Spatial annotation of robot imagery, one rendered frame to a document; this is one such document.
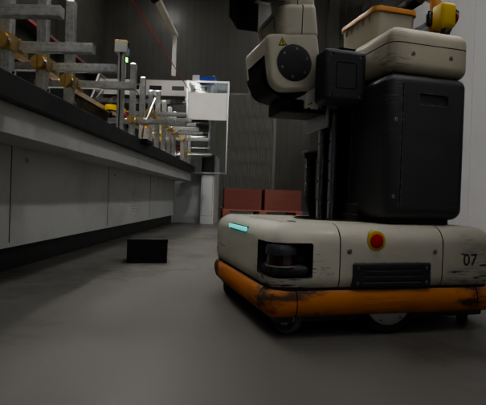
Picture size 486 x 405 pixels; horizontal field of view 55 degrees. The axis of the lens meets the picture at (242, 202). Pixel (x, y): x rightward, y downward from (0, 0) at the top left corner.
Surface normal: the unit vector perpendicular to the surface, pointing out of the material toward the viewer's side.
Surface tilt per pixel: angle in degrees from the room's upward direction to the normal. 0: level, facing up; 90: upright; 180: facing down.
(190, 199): 90
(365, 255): 90
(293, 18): 90
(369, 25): 92
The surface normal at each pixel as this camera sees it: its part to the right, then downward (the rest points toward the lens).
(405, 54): 0.27, 0.02
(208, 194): -0.03, 0.01
